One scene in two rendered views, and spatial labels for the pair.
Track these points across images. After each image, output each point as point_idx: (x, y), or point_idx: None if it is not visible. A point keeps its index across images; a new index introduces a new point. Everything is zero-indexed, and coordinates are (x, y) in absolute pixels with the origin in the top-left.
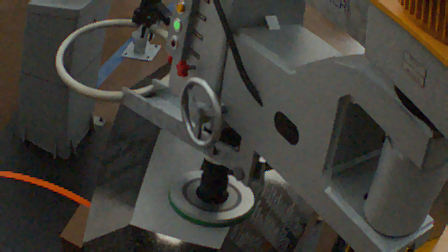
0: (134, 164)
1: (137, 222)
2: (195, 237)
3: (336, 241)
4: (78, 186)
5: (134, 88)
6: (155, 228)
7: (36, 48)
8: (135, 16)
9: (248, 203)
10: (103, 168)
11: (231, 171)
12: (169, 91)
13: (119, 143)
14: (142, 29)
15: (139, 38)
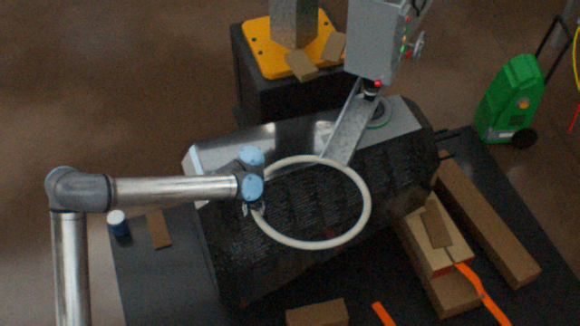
0: (361, 165)
1: (417, 126)
2: (400, 104)
3: (275, 118)
4: None
5: (241, 255)
6: (411, 119)
7: None
8: (259, 206)
9: (361, 95)
10: (351, 211)
11: (335, 117)
12: (332, 138)
13: (325, 209)
14: (265, 199)
15: (264, 207)
